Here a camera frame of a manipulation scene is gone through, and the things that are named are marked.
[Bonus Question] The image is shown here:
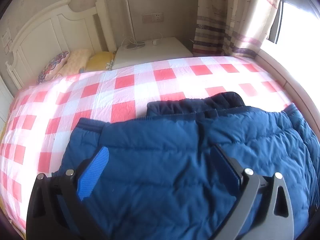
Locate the blue quilted puffer jacket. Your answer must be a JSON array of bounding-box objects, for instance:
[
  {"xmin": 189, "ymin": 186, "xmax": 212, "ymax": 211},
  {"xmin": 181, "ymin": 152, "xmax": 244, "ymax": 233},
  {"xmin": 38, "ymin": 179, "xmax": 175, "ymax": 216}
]
[{"xmin": 55, "ymin": 92, "xmax": 319, "ymax": 239}]

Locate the pink checkered bed sheet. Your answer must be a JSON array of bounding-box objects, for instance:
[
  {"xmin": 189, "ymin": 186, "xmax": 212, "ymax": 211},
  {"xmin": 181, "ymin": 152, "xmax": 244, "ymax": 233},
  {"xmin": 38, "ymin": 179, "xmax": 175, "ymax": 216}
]
[{"xmin": 1, "ymin": 56, "xmax": 292, "ymax": 237}]

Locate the colourful patterned pillow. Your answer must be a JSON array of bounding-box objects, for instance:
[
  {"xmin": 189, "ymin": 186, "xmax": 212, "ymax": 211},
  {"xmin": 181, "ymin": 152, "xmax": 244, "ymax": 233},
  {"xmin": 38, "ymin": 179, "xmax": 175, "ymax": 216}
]
[{"xmin": 37, "ymin": 51, "xmax": 70, "ymax": 84}]

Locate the cream textured pillow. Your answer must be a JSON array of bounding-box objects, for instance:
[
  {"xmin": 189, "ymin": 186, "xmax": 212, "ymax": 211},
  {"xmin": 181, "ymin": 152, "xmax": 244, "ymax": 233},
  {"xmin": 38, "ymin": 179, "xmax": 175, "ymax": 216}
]
[{"xmin": 57, "ymin": 49, "xmax": 92, "ymax": 77}]

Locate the yellow pillow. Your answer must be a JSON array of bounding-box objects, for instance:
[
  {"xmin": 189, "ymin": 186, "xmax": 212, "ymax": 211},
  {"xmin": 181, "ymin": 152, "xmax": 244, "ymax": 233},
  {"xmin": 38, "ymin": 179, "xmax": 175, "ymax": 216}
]
[{"xmin": 85, "ymin": 51, "xmax": 115, "ymax": 72}]

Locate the white bedside table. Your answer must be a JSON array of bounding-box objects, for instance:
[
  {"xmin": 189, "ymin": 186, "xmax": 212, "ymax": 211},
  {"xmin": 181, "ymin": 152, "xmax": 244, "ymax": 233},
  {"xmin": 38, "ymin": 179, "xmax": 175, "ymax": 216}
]
[{"xmin": 111, "ymin": 37, "xmax": 193, "ymax": 70}]

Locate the silver desk lamp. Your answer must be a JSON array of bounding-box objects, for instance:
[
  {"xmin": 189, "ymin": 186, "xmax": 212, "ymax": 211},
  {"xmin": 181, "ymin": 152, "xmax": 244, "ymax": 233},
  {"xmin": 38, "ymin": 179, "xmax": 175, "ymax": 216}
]
[{"xmin": 125, "ymin": 0, "xmax": 145, "ymax": 50}]

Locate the beige patterned curtain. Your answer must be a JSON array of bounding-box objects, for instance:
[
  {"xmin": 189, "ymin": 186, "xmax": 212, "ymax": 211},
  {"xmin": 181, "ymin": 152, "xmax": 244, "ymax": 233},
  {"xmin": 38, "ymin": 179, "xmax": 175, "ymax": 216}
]
[{"xmin": 193, "ymin": 0, "xmax": 280, "ymax": 59}]

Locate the white wooden headboard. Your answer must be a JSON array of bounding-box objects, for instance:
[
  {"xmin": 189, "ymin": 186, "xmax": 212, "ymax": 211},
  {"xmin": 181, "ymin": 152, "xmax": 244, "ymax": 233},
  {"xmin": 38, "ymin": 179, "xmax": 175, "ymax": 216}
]
[{"xmin": 5, "ymin": 0, "xmax": 117, "ymax": 89}]

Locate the white cable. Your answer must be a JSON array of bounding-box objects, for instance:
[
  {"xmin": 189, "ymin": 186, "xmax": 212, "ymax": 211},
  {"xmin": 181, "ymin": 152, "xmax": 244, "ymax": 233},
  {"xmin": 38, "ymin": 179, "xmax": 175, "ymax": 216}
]
[{"xmin": 121, "ymin": 32, "xmax": 167, "ymax": 48}]

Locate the wall power socket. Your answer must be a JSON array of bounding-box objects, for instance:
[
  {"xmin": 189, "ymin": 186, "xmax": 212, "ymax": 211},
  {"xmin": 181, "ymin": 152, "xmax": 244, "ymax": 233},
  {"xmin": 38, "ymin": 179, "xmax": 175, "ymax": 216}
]
[{"xmin": 142, "ymin": 12, "xmax": 164, "ymax": 23}]

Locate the dark window frame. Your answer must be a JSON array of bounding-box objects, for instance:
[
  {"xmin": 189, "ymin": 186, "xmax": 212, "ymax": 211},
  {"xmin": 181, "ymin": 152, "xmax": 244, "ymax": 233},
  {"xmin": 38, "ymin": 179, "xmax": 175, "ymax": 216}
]
[{"xmin": 267, "ymin": 0, "xmax": 319, "ymax": 46}]

